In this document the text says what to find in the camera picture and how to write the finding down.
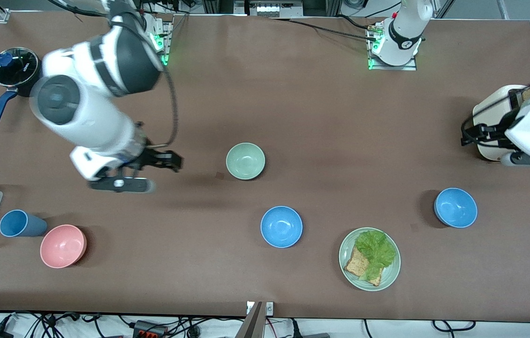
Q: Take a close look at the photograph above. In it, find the blue cup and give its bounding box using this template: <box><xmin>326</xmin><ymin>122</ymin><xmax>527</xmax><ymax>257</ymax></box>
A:
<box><xmin>0</xmin><ymin>209</ymin><xmax>48</xmax><ymax>238</ymax></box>

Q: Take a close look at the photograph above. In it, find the white power strip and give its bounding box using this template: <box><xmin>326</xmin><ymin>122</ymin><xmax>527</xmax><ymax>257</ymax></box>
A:
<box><xmin>246</xmin><ymin>0</ymin><xmax>294</xmax><ymax>17</ymax></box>

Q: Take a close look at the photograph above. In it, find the green lettuce leaf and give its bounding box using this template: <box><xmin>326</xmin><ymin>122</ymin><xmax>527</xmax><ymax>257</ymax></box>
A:
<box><xmin>355</xmin><ymin>230</ymin><xmax>396</xmax><ymax>282</ymax></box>

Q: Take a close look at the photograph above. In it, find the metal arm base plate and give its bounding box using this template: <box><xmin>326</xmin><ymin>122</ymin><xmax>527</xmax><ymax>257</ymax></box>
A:
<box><xmin>150</xmin><ymin>19</ymin><xmax>172</xmax><ymax>66</ymax></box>
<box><xmin>367</xmin><ymin>23</ymin><xmax>417</xmax><ymax>71</ymax></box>

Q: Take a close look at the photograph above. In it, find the black table cable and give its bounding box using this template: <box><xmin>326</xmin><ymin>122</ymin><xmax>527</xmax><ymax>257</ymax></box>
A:
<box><xmin>270</xmin><ymin>16</ymin><xmax>378</xmax><ymax>40</ymax></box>

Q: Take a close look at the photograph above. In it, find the green plate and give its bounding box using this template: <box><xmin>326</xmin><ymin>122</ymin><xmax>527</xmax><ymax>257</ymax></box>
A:
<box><xmin>339</xmin><ymin>227</ymin><xmax>401</xmax><ymax>292</ymax></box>

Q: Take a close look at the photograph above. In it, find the white metal bracket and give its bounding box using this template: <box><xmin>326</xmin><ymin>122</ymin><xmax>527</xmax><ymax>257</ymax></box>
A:
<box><xmin>246</xmin><ymin>301</ymin><xmax>274</xmax><ymax>315</ymax></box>

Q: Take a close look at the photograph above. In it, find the blue bowl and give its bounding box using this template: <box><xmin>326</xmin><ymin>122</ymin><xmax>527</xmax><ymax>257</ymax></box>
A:
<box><xmin>260</xmin><ymin>206</ymin><xmax>303</xmax><ymax>248</ymax></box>
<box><xmin>434</xmin><ymin>188</ymin><xmax>478</xmax><ymax>229</ymax></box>

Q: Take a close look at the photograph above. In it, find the grey camera pole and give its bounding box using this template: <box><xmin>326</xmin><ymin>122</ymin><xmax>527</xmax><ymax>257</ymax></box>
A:
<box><xmin>234</xmin><ymin>300</ymin><xmax>268</xmax><ymax>338</ymax></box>

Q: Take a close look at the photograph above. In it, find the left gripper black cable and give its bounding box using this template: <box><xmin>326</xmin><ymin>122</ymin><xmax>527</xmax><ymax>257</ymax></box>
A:
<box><xmin>461</xmin><ymin>77</ymin><xmax>530</xmax><ymax>147</ymax></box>

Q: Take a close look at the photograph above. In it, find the white toaster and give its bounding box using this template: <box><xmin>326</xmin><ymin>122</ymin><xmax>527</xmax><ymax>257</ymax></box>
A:
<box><xmin>473</xmin><ymin>84</ymin><xmax>530</xmax><ymax>161</ymax></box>

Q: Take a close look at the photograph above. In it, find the black pot blue handle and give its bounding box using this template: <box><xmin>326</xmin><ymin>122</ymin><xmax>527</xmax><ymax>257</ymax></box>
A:
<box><xmin>0</xmin><ymin>47</ymin><xmax>43</xmax><ymax>128</ymax></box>

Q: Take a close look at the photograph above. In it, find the green bowl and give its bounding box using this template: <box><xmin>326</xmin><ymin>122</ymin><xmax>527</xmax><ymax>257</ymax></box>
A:
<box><xmin>226</xmin><ymin>143</ymin><xmax>266</xmax><ymax>180</ymax></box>

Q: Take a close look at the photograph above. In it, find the brown bread slice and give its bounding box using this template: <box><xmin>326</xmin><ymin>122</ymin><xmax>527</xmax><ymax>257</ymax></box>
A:
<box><xmin>344</xmin><ymin>246</ymin><xmax>383</xmax><ymax>287</ymax></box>

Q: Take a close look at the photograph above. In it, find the pink bowl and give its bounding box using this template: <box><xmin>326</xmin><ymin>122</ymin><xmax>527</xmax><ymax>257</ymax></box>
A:
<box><xmin>40</xmin><ymin>224</ymin><xmax>87</xmax><ymax>269</ymax></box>

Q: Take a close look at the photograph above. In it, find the black red power strip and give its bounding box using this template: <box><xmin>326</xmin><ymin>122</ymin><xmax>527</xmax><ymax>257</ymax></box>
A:
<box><xmin>132</xmin><ymin>320</ymin><xmax>168</xmax><ymax>338</ymax></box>

